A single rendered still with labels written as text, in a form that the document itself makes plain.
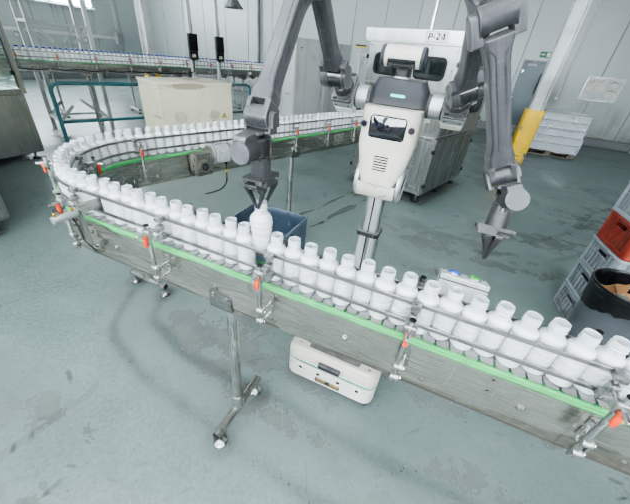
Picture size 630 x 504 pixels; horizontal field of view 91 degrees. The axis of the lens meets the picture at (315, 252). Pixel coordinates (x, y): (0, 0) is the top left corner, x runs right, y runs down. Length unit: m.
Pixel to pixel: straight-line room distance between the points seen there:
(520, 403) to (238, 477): 1.24
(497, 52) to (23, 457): 2.31
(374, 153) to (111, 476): 1.81
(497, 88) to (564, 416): 0.82
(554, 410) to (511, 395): 0.10
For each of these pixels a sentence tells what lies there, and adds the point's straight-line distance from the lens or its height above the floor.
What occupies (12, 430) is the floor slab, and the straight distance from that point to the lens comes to 2.24.
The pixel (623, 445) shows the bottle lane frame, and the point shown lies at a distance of 1.16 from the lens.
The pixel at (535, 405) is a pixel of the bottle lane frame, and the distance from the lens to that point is 1.06.
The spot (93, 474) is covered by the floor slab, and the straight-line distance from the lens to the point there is 1.94.
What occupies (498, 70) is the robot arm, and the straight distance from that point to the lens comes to 0.91.
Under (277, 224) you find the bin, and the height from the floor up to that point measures 0.86.
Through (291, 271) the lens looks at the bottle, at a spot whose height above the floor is 1.06.
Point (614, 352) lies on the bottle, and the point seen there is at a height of 1.14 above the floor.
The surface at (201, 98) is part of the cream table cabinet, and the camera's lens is 5.05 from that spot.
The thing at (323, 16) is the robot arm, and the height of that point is 1.74.
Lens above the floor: 1.64
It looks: 33 degrees down
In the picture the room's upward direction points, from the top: 6 degrees clockwise
